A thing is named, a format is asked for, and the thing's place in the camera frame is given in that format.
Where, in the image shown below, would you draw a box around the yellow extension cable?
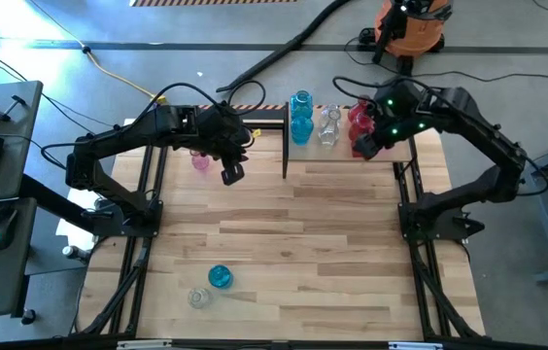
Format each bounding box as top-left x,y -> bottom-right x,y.
82,46 -> 168,106

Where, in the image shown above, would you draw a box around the red ribbed glass vase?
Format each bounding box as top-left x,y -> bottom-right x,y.
349,123 -> 377,159

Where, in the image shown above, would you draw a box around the small pink glass vase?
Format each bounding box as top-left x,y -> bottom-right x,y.
189,149 -> 211,171

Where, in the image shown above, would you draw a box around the orange vacuum cleaner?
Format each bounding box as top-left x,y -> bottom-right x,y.
359,0 -> 453,59

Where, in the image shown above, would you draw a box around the black computer mouse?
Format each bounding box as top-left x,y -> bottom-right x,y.
0,207 -> 19,252

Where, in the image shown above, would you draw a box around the black hazard-striped mat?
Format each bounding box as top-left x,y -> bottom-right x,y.
179,103 -> 382,123

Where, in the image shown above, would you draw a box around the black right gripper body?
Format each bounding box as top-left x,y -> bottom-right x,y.
368,80 -> 431,151

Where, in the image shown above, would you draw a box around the grey metal trolley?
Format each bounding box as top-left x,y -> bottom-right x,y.
497,126 -> 548,284

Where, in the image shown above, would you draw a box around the white capped bottle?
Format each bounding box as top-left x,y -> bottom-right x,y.
62,245 -> 93,263

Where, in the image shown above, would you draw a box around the clear conical glass vase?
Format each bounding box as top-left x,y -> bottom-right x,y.
317,121 -> 341,148

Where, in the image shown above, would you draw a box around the black vacuum hose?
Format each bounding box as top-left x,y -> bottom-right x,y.
215,0 -> 353,93

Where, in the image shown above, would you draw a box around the clear round glass vase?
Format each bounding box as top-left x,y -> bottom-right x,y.
188,286 -> 214,309

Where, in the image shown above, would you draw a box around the white metal bracket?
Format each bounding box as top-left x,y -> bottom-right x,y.
117,339 -> 173,350
388,341 -> 445,350

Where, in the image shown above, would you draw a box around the grey desk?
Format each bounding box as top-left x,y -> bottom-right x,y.
0,80 -> 45,205

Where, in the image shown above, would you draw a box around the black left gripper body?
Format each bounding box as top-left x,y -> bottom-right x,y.
194,103 -> 252,167

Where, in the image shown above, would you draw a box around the black metal rig frame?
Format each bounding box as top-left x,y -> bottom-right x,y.
67,99 -> 489,341

